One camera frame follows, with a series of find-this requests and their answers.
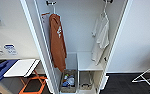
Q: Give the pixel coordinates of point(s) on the white wardrobe door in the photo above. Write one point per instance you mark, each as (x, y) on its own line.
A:
(116, 43)
(37, 43)

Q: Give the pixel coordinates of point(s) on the grey wardrobe divider panel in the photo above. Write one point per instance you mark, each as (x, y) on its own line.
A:
(71, 61)

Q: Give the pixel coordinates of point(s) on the orange hanging garment white print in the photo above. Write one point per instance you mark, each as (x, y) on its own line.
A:
(57, 43)

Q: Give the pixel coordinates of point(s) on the white wardrobe carcass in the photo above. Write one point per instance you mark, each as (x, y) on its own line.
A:
(77, 26)

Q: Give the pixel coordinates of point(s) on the white hanging shirt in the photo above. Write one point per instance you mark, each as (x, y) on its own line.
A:
(101, 36)

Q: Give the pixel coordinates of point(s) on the small tan bag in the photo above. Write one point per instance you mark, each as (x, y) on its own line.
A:
(87, 85)

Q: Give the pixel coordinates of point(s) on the woven storage basket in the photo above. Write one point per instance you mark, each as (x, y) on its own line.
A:
(62, 87)

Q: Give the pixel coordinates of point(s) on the white clothes hanger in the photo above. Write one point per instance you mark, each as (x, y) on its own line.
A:
(104, 8)
(54, 10)

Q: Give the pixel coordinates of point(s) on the orange folding stand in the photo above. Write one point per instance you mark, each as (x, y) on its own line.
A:
(36, 78)

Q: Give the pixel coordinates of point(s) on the white folding table top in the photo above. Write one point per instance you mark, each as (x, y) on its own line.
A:
(21, 68)

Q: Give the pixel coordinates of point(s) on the black hanger rail bracket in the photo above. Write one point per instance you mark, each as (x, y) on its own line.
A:
(107, 1)
(51, 3)

